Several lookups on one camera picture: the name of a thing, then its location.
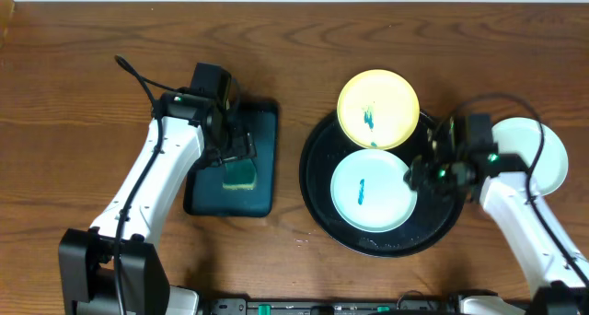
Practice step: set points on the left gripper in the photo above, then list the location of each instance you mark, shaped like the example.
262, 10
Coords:
238, 145

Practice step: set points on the green yellow sponge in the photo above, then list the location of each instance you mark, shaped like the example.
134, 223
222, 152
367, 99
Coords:
240, 175

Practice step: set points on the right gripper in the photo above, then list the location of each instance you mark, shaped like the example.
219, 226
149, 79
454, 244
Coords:
421, 169

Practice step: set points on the dark rectangular tray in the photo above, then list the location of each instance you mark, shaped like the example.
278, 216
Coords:
205, 195

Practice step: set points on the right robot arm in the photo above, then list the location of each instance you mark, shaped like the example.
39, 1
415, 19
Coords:
554, 268

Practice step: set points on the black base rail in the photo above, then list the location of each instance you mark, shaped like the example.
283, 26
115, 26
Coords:
406, 305

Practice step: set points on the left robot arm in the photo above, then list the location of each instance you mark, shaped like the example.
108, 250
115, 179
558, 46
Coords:
113, 266

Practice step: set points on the round black tray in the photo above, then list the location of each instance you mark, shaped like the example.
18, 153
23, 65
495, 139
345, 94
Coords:
431, 220

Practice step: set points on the pale green plate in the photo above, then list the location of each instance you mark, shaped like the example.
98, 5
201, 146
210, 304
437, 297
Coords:
368, 191
521, 136

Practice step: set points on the yellow plate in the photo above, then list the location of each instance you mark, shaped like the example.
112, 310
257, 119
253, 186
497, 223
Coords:
378, 109

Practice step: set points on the pale green plate front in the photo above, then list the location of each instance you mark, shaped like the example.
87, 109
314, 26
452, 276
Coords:
521, 136

